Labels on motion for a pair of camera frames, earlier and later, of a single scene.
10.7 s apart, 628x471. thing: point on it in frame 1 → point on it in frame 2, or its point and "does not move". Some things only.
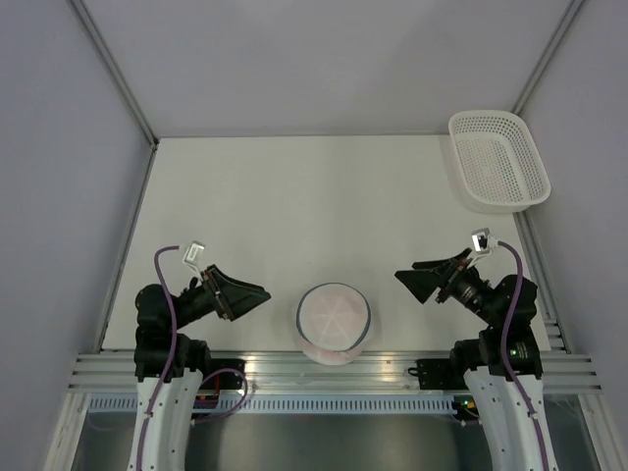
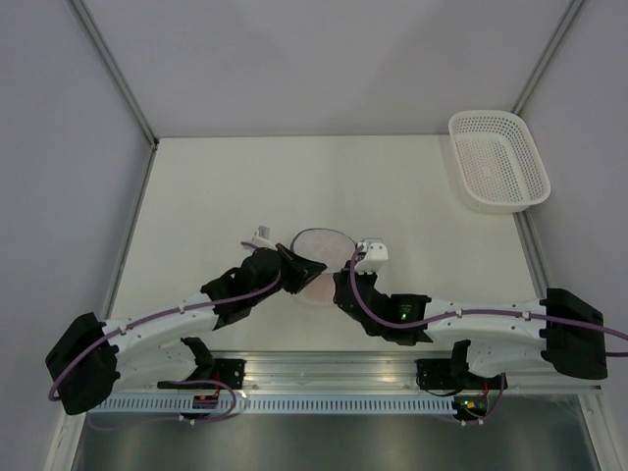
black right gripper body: x=465 y=287 → x=366 y=279
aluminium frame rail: x=114 y=371 does not move
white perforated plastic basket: x=497 y=165 does not move
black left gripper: x=244 y=295 → x=302 y=270
